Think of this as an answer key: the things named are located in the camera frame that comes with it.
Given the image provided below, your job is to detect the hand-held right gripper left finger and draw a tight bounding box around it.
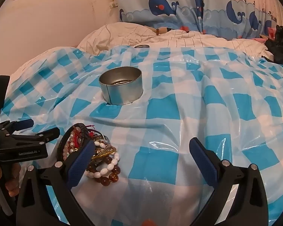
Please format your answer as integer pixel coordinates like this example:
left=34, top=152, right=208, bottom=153
left=16, top=139, right=95, bottom=226

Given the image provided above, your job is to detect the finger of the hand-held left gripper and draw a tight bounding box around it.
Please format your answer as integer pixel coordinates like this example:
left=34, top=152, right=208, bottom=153
left=0, top=120, right=35, bottom=136
left=5, top=127, right=60, bottom=146

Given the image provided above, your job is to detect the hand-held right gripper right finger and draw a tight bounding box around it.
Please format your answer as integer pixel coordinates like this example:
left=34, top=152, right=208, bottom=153
left=189, top=137, right=269, bottom=226

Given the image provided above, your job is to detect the pink pearl bracelet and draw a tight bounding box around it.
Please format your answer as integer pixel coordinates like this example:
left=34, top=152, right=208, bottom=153
left=62, top=127, right=83, bottom=159

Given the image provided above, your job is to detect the black braided bracelet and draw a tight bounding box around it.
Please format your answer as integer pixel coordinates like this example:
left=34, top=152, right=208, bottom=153
left=57, top=123, right=89, bottom=160

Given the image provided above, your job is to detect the gold bangle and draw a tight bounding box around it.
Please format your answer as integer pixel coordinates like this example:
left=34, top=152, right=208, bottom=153
left=92, top=146, right=117, bottom=160

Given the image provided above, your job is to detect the white bead bracelet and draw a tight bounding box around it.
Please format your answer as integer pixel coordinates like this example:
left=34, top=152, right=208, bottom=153
left=85, top=140, right=121, bottom=179

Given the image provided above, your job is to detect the amber bead bracelet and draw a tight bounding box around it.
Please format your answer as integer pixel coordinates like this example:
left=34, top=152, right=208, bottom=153
left=86, top=159, right=121, bottom=185

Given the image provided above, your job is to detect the silver bangle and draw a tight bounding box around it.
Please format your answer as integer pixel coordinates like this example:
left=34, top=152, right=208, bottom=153
left=93, top=131, right=112, bottom=147

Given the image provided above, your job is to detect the round metal tin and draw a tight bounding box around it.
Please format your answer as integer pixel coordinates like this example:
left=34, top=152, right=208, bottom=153
left=99, top=67, right=144, bottom=105

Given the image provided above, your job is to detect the person's left hand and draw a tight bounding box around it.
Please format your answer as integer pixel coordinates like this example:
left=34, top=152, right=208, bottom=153
left=0, top=165, right=22, bottom=197

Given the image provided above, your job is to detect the blue white checked plastic sheet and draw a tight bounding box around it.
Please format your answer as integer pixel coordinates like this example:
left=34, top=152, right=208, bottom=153
left=0, top=46, right=283, bottom=226

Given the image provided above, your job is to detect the white striped quilt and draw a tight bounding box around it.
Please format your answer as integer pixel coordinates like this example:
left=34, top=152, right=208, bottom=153
left=9, top=22, right=269, bottom=85

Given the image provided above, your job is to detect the dark brown object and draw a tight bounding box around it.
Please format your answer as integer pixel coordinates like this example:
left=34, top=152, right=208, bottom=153
left=156, top=27, right=172, bottom=36

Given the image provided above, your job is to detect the black cloth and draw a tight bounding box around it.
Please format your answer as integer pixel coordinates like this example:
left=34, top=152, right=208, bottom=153
left=262, top=25, right=283, bottom=64

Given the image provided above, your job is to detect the pink cloth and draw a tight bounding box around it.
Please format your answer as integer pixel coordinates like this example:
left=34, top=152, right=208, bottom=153
left=252, top=27, right=277, bottom=44

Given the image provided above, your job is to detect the blue whale print curtain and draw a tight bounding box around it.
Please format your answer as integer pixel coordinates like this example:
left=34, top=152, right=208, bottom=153
left=113, top=0, right=280, bottom=40

